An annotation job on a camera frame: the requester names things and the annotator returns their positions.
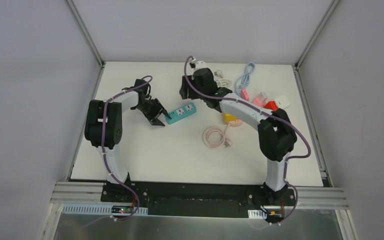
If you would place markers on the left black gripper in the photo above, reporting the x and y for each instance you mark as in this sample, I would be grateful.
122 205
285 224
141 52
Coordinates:
154 110

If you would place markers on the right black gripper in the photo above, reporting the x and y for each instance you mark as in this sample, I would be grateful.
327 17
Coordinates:
184 89

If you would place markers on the teal power strip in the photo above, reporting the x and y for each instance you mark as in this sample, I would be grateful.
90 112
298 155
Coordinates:
181 113

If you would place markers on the yellow cube adapter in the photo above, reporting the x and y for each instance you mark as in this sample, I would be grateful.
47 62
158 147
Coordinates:
228 118

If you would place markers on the pink power strip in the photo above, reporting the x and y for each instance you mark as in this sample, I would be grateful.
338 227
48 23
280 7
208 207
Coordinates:
258 103

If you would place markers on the red cube adapter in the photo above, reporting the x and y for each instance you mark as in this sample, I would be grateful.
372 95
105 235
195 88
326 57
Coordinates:
271 105

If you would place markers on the white cube adapter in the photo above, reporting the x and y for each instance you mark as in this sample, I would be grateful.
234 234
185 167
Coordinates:
282 102

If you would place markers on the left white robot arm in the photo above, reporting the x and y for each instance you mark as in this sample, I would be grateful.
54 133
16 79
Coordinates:
104 124

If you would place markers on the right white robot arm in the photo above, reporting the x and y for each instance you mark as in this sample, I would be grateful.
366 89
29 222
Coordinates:
279 140

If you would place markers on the white pink small adapter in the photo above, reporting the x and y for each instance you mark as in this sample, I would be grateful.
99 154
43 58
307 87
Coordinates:
262 96

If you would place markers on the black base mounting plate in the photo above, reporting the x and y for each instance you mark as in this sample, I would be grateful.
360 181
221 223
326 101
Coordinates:
202 200

